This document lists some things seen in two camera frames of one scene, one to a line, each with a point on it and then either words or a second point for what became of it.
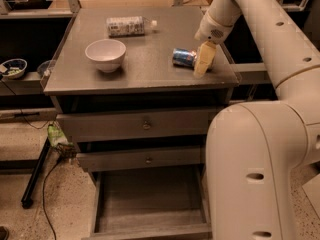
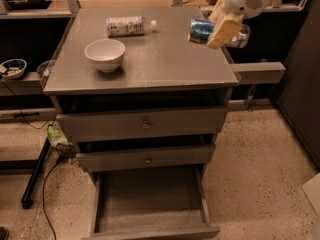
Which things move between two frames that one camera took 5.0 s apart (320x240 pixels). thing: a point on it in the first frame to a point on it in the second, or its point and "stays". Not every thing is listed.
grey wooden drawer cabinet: x=140 y=123 stays
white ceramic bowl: x=107 y=54 stays
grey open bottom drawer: x=145 y=202 stays
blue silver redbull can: x=184 y=57 to x=200 y=30
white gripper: x=210 y=30 to x=245 y=3
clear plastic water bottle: x=129 y=26 stays
